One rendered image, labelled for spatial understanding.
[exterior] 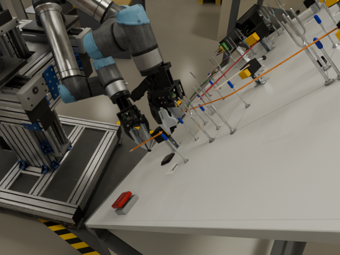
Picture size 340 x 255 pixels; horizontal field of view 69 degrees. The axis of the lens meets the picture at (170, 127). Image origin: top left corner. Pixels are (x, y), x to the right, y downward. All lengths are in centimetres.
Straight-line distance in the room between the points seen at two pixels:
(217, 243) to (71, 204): 109
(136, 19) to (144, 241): 73
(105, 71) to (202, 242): 70
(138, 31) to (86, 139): 159
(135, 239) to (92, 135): 132
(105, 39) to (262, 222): 55
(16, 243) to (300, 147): 193
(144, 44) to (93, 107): 216
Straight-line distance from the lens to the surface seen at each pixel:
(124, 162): 218
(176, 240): 99
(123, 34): 66
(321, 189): 32
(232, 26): 157
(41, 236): 204
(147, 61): 66
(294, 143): 42
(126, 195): 70
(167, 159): 76
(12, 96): 120
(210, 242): 100
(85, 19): 343
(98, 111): 270
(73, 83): 99
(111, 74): 89
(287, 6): 383
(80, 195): 183
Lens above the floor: 173
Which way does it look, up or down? 45 degrees down
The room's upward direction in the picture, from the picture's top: straight up
